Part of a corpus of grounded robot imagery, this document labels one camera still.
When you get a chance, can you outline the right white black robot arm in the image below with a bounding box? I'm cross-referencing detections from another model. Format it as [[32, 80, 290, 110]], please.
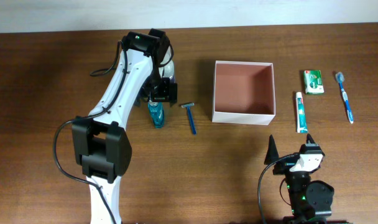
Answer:
[[263, 134, 334, 224]]

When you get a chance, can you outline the teal mouthwash bottle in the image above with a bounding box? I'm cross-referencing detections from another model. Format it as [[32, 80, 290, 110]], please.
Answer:
[[148, 101, 165, 129]]

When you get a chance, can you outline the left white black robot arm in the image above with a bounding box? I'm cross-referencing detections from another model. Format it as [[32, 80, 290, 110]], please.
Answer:
[[71, 29, 177, 223]]

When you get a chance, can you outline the purple foam pump bottle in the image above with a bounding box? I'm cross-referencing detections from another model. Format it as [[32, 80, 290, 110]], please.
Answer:
[[159, 49, 175, 83]]

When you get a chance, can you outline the blue white toothbrush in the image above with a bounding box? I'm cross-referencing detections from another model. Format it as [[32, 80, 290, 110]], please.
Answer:
[[335, 72, 354, 124]]

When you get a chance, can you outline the blue disposable razor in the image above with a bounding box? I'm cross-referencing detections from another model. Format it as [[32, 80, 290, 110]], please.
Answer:
[[181, 103, 196, 135]]

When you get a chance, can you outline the white pink-lined open box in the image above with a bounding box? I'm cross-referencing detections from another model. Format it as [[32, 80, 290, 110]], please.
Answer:
[[211, 60, 276, 126]]

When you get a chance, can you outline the green soap box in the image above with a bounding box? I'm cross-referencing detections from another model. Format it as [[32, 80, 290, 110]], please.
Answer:
[[303, 70, 325, 95]]

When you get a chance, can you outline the white green toothpaste tube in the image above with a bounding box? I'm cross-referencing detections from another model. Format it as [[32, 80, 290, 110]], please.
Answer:
[[295, 92, 308, 133]]

